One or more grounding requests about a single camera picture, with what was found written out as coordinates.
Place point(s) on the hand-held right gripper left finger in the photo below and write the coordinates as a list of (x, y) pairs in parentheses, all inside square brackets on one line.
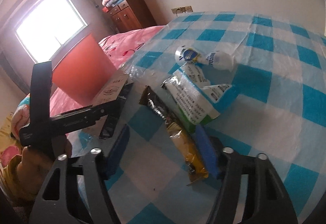
[(118, 155)]

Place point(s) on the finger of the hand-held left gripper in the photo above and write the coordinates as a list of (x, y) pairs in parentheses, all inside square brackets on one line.
[(107, 109)]

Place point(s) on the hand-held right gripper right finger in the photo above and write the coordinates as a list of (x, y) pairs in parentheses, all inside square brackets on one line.
[(206, 152)]

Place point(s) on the brown black gold sachet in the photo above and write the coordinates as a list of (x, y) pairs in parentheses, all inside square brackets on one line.
[(188, 145)]

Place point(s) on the small beige carton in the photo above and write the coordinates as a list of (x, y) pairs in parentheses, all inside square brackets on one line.
[(109, 89)]

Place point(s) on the red plastic bin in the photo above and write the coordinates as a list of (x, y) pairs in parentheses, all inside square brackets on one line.
[(81, 71)]

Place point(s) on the person's left forearm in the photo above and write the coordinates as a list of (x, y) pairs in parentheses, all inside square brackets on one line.
[(17, 183)]

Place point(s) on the person's left hand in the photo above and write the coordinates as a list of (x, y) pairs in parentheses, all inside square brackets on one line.
[(38, 165)]

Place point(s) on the white green printed packet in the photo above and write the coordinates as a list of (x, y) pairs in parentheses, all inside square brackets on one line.
[(193, 101)]

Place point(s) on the pink bed blanket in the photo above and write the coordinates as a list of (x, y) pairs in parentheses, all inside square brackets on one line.
[(119, 40)]

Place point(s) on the window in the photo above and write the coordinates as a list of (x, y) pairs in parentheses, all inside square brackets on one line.
[(48, 28)]

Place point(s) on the crumpled white blue wrapper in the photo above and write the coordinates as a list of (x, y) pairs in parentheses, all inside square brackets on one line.
[(203, 58)]

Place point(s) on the brown wooden cabinet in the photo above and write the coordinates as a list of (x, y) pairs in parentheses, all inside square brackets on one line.
[(132, 15)]

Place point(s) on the blue white checkered tablecloth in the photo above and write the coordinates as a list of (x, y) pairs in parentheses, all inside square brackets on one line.
[(280, 86)]

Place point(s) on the wall sockets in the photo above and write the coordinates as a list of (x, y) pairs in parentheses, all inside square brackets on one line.
[(182, 9)]

